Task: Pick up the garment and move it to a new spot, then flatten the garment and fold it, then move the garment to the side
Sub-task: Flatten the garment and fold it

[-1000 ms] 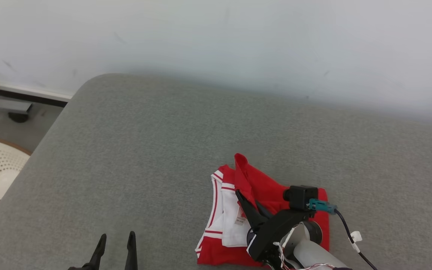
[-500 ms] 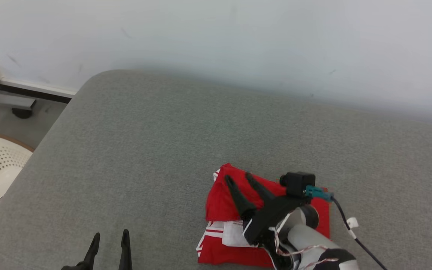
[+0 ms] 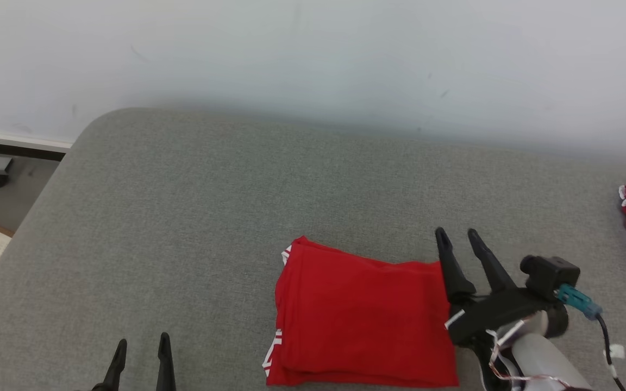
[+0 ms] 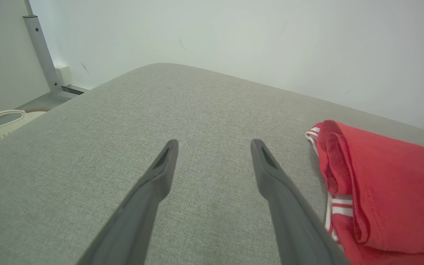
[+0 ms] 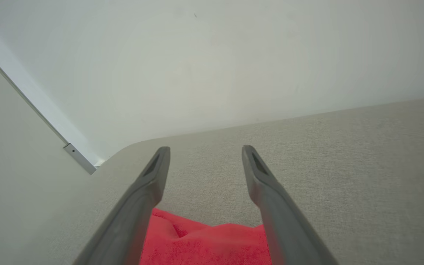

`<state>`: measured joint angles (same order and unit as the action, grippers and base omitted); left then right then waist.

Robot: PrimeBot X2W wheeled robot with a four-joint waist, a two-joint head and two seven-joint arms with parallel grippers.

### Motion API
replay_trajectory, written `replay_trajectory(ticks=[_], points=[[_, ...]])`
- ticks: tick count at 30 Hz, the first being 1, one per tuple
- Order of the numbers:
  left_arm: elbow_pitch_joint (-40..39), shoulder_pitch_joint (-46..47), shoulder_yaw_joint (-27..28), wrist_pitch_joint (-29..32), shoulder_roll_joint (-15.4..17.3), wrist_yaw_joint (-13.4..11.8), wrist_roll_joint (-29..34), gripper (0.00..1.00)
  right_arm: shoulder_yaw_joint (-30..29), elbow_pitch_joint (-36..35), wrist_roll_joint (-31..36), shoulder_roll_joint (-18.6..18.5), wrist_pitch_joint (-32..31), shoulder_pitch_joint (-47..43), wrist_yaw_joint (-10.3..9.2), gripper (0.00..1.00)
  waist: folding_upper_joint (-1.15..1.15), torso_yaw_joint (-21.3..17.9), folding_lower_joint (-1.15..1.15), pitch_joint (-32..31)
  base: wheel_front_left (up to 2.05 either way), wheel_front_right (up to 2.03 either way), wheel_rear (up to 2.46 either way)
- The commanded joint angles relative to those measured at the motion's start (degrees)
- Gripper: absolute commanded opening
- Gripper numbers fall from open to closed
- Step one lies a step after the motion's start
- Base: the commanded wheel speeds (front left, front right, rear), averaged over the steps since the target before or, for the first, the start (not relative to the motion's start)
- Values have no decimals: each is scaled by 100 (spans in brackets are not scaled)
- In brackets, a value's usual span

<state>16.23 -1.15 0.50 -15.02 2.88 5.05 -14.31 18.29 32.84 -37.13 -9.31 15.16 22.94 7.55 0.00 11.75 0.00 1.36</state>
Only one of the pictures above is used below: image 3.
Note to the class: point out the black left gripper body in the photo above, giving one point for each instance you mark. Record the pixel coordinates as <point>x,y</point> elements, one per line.
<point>99,388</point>

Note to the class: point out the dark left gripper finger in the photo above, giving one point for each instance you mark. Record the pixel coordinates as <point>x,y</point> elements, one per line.
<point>116,372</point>
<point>165,366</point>

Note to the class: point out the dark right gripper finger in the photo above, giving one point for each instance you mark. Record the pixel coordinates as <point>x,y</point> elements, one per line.
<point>454,277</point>
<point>495,271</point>

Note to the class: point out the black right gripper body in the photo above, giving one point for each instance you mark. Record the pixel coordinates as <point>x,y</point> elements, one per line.
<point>492,312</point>

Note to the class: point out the red jersey with black number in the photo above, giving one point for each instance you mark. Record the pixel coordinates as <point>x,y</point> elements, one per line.
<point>362,320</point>

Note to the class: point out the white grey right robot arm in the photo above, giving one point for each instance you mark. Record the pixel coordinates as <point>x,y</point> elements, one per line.
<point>541,358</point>

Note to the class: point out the grey fabric sofa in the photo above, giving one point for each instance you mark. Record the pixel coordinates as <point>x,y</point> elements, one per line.
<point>210,228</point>

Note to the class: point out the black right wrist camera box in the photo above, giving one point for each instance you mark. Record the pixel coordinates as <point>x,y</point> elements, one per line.
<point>552,271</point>

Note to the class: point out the black wall baseboard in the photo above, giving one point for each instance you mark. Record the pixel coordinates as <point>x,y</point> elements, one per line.
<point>14,149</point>

